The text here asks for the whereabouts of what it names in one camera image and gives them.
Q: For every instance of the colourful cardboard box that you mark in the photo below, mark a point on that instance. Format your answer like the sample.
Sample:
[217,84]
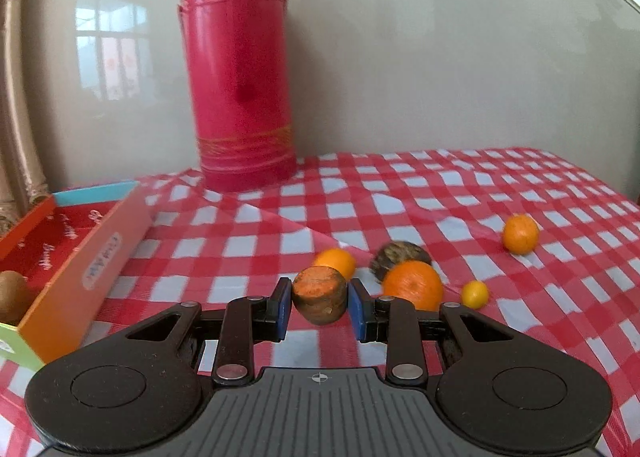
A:
[100,262]

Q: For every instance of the mottled brown mangosteen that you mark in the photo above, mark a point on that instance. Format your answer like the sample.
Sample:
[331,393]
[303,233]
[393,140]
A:
[400,253]

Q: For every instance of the brown fruit with orange top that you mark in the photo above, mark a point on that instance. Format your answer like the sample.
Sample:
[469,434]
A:
[320,294]

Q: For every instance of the brown kiwi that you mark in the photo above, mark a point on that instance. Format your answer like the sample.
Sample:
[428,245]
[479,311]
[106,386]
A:
[12,297]

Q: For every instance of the small orange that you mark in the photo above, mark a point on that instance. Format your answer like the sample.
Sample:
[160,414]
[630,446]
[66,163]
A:
[521,234]
[340,259]

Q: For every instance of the yellow kumquat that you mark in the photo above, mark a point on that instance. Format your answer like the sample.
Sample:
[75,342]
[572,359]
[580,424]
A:
[474,294]

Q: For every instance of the red white checked tablecloth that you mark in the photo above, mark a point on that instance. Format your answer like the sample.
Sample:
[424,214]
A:
[500,177]

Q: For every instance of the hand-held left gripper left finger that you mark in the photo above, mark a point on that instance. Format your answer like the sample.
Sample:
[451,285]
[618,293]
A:
[282,309]

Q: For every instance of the red thermos flask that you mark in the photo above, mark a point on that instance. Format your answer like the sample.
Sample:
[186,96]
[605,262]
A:
[240,77]

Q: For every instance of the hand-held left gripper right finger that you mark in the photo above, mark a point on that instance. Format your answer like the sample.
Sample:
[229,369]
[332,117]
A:
[357,309]

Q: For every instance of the beige lace curtain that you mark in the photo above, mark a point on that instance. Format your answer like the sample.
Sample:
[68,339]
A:
[20,112]

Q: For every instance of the large orange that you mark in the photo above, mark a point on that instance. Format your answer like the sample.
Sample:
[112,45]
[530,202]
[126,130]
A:
[412,284]

